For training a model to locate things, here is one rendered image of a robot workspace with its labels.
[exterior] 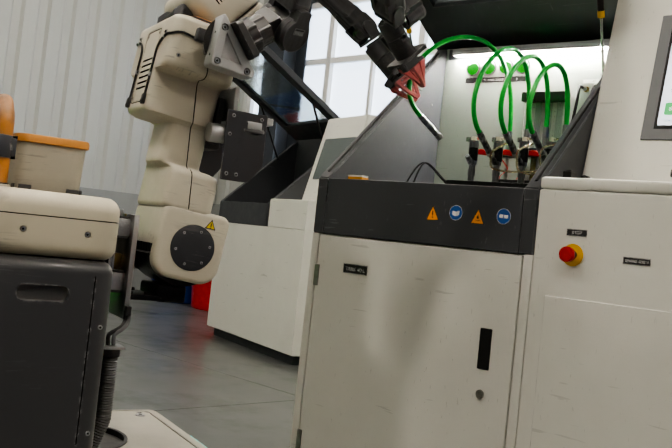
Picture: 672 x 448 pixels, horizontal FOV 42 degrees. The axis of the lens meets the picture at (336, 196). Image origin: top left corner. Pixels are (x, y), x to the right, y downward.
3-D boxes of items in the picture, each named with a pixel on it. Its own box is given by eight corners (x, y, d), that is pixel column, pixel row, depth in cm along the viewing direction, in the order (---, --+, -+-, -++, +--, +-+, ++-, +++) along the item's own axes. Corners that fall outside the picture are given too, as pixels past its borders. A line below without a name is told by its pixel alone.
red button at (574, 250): (553, 264, 202) (555, 241, 202) (561, 265, 205) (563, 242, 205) (575, 266, 198) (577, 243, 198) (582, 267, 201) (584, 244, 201)
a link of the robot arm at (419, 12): (369, -3, 220) (393, 12, 215) (403, -28, 223) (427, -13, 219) (375, 31, 229) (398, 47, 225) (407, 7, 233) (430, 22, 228)
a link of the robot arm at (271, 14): (248, 15, 193) (263, 26, 190) (284, -4, 197) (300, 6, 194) (252, 48, 200) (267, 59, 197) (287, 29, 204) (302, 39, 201)
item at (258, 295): (173, 332, 613) (205, 50, 622) (309, 337, 668) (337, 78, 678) (252, 365, 501) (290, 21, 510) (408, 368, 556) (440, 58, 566)
